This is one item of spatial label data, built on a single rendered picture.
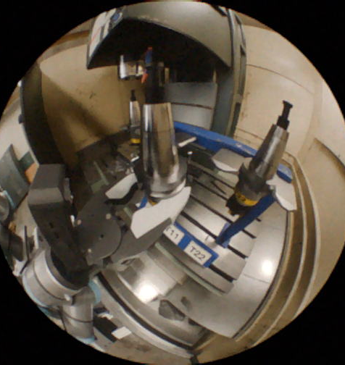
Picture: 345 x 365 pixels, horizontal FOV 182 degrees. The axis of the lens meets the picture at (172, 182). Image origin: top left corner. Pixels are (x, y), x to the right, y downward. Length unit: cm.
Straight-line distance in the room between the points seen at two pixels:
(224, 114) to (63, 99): 161
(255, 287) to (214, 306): 20
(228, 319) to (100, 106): 203
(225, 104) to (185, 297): 110
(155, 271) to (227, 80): 115
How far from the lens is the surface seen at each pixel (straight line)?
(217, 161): 17
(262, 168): 16
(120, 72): 60
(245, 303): 61
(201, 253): 37
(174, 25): 43
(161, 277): 59
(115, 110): 166
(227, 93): 82
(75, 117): 156
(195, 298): 59
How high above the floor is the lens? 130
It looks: 45 degrees down
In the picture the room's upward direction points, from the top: straight up
